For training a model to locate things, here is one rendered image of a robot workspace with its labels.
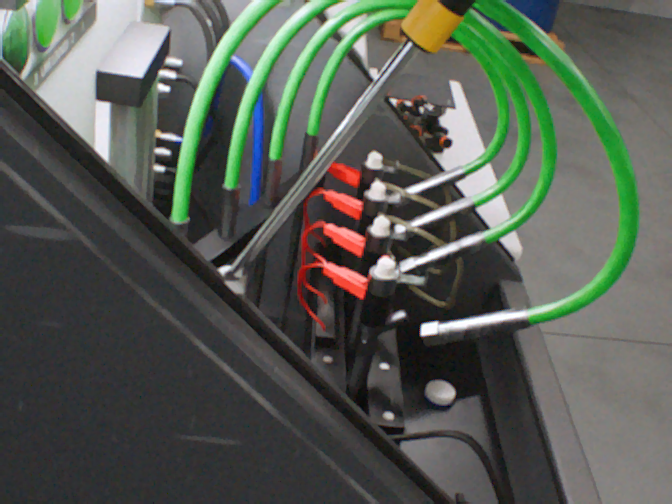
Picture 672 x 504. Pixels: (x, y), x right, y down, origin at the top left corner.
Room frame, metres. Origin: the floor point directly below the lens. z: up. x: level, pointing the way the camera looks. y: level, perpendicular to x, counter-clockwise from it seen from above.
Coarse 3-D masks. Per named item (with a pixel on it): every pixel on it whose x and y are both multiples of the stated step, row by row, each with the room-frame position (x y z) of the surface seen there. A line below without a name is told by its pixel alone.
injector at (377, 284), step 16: (368, 288) 0.66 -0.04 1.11; (384, 288) 0.65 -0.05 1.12; (368, 304) 0.66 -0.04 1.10; (384, 304) 0.65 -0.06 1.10; (368, 320) 0.65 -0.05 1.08; (384, 320) 0.66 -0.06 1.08; (400, 320) 0.66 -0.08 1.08; (368, 336) 0.66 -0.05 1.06; (368, 352) 0.66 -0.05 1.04; (368, 368) 0.66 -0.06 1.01; (352, 384) 0.66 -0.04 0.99; (352, 400) 0.66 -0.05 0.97
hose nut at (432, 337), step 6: (426, 324) 0.57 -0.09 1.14; (432, 324) 0.57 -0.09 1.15; (438, 324) 0.57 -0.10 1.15; (426, 330) 0.57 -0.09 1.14; (432, 330) 0.57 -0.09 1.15; (438, 330) 0.57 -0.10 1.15; (426, 336) 0.56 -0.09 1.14; (432, 336) 0.56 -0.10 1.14; (438, 336) 0.56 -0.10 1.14; (426, 342) 0.56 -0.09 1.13; (432, 342) 0.56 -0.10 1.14; (438, 342) 0.56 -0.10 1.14; (444, 342) 0.57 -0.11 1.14
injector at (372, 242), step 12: (372, 240) 0.73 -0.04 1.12; (384, 240) 0.73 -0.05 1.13; (372, 252) 0.73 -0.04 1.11; (384, 252) 0.74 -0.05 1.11; (360, 264) 0.74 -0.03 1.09; (372, 264) 0.73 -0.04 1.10; (360, 300) 0.74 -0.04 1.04; (360, 312) 0.74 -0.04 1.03; (348, 348) 0.74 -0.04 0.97; (348, 360) 0.74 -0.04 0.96; (348, 372) 0.74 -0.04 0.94; (348, 384) 0.74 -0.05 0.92
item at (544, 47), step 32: (256, 0) 0.62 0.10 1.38; (480, 0) 0.58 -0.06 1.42; (512, 32) 0.57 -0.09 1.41; (224, 64) 0.63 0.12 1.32; (576, 96) 0.55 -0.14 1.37; (192, 128) 0.64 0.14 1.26; (608, 128) 0.54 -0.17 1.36; (192, 160) 0.64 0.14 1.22; (608, 288) 0.53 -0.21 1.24; (544, 320) 0.54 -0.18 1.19
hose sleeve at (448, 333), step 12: (504, 312) 0.56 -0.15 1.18; (516, 312) 0.55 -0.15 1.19; (444, 324) 0.57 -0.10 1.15; (456, 324) 0.56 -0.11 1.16; (468, 324) 0.56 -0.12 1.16; (480, 324) 0.56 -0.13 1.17; (492, 324) 0.55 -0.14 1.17; (504, 324) 0.55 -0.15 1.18; (516, 324) 0.55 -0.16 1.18; (528, 324) 0.54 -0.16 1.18; (444, 336) 0.56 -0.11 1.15; (456, 336) 0.56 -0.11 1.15; (468, 336) 0.56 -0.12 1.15; (480, 336) 0.56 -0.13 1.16
